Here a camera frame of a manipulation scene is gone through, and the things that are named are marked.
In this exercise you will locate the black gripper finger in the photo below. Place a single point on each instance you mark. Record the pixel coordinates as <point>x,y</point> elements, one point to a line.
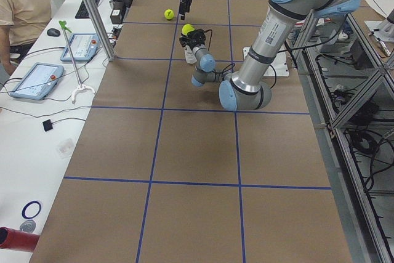
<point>199,33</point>
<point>184,41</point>
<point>184,7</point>

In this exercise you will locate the tennis ball with Roland Garros print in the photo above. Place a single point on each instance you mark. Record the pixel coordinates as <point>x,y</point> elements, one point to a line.
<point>187,28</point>

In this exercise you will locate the tennis ball with Wilson print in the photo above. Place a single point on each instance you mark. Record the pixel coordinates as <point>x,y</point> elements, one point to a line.
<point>169,14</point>

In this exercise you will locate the clear tennis ball can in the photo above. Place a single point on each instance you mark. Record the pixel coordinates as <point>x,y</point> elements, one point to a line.
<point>189,55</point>

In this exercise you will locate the black box with label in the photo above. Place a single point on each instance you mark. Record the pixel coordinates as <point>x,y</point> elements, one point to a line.
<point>118,12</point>

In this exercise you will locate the far blue teach pendant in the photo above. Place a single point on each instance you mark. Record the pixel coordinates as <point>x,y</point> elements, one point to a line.
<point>83,46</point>

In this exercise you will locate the blue teach pendant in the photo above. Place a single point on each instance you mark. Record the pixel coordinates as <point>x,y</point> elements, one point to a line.
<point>83,46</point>
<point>38,82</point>

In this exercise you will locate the black computer mouse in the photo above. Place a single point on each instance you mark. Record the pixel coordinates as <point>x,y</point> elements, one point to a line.
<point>53,32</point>

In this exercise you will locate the near blue teach pendant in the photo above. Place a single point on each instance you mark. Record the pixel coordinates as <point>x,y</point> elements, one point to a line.
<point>38,82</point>

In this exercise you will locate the person in beige shirt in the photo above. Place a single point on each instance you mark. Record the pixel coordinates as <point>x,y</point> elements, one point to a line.
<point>22,22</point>

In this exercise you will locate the small black square pad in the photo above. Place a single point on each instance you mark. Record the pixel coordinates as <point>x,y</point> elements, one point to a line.
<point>47,125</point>

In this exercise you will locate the grey round disc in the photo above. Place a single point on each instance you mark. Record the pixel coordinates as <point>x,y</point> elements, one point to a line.
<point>28,226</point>

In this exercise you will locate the red bottle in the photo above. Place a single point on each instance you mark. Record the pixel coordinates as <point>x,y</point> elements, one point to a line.
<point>18,240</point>

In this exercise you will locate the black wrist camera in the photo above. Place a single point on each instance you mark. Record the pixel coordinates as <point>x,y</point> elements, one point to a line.
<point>201,40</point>

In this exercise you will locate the aluminium frame post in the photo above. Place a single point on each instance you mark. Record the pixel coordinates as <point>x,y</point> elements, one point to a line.
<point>100,28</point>

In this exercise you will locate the white central pedestal column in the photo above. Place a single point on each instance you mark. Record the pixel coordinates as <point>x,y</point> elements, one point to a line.
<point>278,67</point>

